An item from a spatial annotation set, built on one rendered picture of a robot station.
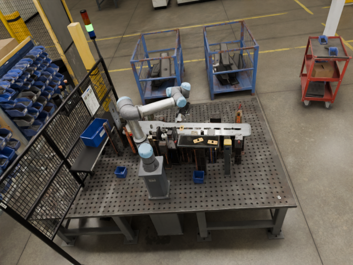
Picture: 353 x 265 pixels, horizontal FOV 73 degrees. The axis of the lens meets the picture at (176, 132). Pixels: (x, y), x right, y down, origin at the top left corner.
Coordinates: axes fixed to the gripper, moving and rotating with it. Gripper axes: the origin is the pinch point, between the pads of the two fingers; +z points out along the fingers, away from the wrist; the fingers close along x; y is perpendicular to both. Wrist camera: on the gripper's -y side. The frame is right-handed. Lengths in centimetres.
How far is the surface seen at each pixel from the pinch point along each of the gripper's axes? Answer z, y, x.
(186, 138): 19.0, 7.3, 3.4
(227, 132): 24, 31, 43
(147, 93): 109, -184, 168
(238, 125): 20, 36, 57
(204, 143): 16.5, 24.8, 4.8
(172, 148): 41.4, -8.3, 3.8
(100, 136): 44, -79, -29
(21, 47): 25, -328, 26
